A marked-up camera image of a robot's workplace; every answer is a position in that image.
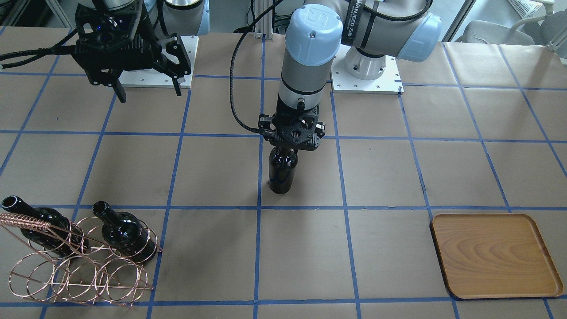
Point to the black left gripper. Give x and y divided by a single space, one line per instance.
265 122

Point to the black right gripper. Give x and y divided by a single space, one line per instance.
173 60

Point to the dark wine bottle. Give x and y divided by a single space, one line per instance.
125 233
282 164
62 237

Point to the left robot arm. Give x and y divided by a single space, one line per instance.
371 28

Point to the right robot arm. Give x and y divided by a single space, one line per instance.
181 18

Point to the wooden tray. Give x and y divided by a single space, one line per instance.
490 256

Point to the grey chair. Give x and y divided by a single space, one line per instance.
484 32

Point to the copper wire bottle basket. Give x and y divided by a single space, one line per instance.
97 273

